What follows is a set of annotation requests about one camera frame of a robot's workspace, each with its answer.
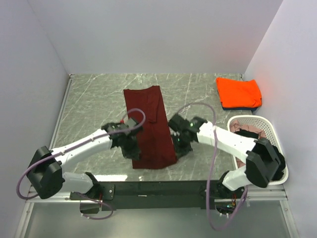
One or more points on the white plastic laundry basket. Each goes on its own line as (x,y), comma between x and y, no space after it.
(265,125)

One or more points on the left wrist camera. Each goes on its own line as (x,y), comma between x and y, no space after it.
(131,127)

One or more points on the black garment in basket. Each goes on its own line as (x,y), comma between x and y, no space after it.
(266,163)

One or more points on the dark red t-shirt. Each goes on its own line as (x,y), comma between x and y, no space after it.
(155,142)

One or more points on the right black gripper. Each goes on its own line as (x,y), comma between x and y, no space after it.
(181,152)

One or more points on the pink garment in basket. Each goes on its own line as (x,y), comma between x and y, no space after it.
(247,127)

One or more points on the folded blue t-shirt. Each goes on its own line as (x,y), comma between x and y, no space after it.
(244,108)

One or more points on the folded orange t-shirt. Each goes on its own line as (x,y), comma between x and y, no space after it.
(225,85)

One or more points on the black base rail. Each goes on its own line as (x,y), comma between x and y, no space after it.
(162,194)

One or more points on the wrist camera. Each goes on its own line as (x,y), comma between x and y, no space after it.
(131,127)
(178,124)

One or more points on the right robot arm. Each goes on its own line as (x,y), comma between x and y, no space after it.
(231,143)

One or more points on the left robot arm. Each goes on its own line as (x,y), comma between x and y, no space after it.
(48,170)

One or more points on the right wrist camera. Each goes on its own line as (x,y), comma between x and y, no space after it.
(178,124)

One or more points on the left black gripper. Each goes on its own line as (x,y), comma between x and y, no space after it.
(133,153)

